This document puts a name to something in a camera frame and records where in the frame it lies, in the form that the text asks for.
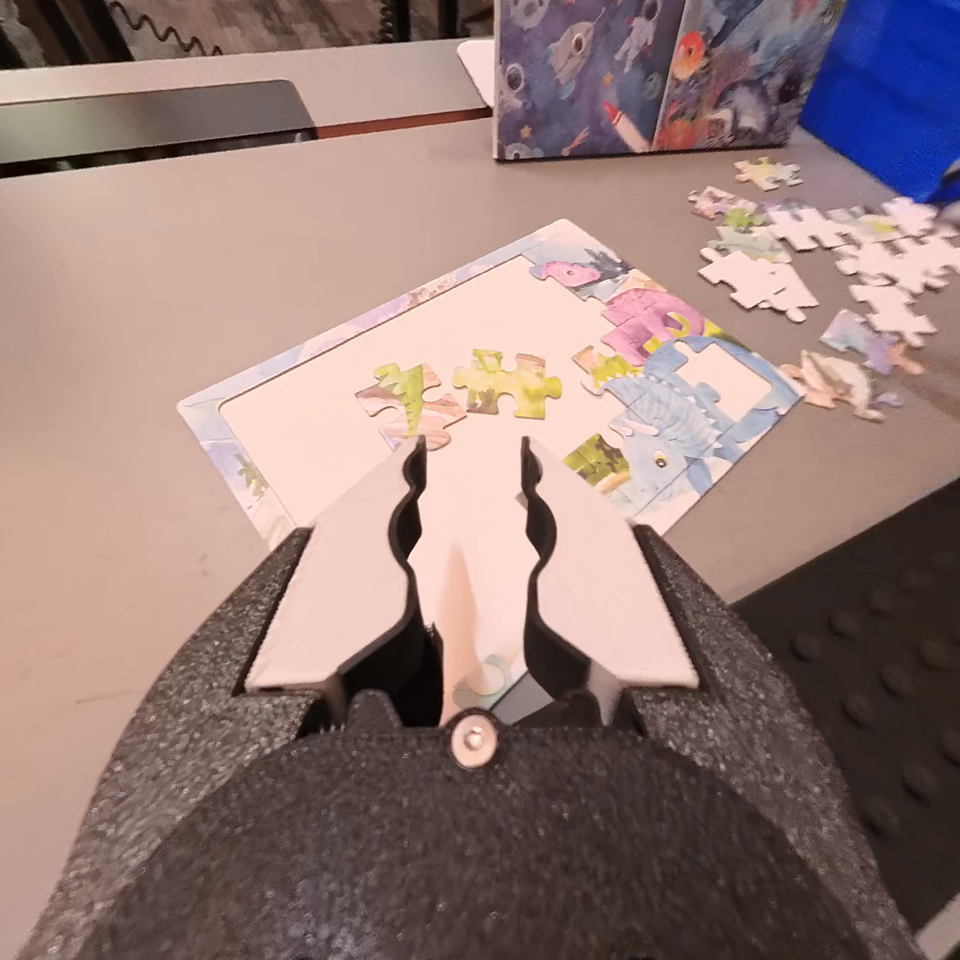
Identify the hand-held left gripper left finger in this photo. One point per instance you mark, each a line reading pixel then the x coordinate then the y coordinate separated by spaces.
pixel 337 600

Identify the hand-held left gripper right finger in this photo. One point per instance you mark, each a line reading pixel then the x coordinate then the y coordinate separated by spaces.
pixel 615 600

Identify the green dark-spotted puzzle piece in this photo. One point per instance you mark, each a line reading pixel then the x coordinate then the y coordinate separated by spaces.
pixel 592 461

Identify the blue dinosaur head puzzle piece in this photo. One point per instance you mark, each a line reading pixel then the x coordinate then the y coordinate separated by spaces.
pixel 667 465

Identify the landscape jigsaw puzzle board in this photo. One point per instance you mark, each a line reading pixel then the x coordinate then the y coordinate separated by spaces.
pixel 337 427

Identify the light blue printed puzzle piece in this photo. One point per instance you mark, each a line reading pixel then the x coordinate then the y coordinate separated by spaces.
pixel 675 405

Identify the green striped puzzle piece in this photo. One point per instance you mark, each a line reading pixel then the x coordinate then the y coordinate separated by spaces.
pixel 405 397

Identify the green printed puzzle piece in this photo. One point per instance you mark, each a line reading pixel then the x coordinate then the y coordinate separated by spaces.
pixel 510 382

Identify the joined printed puzzle pieces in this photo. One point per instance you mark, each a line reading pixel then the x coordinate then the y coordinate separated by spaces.
pixel 652 322

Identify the beige printed puzzle piece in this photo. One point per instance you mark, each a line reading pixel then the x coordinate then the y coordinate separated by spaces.
pixel 832 382

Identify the pink corner puzzle piece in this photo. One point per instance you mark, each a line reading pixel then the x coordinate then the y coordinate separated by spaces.
pixel 570 274

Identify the pile of puzzle pieces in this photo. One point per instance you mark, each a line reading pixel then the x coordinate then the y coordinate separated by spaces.
pixel 862 255

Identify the grey desk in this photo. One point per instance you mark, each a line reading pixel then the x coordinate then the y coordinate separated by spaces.
pixel 150 300

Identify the dark grey desk panel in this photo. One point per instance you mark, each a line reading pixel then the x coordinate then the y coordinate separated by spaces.
pixel 150 112

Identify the adjacent white desk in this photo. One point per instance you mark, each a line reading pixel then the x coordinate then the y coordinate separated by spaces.
pixel 225 67

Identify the printed jigsaw puzzle box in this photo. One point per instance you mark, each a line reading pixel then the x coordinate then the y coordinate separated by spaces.
pixel 637 75

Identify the blue plastic bin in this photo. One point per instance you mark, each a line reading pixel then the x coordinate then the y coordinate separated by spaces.
pixel 885 90

